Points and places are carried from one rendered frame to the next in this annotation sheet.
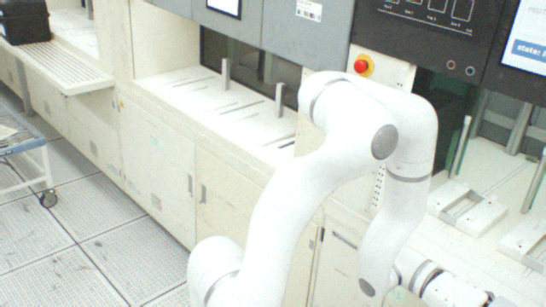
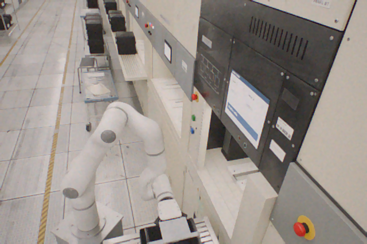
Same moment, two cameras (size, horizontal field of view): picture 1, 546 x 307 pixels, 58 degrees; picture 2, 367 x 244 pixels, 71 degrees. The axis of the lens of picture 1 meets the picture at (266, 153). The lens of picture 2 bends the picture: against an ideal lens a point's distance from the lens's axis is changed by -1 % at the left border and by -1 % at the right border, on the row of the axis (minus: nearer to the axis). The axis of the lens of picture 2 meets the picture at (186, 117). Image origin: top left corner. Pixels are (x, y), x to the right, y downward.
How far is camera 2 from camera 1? 83 cm
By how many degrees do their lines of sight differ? 21
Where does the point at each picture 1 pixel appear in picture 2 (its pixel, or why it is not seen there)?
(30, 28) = (127, 48)
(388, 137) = (108, 135)
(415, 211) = (154, 168)
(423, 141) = (148, 140)
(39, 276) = not seen: hidden behind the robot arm
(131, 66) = (151, 73)
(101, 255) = (126, 152)
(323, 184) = (97, 146)
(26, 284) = not seen: hidden behind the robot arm
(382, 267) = (140, 187)
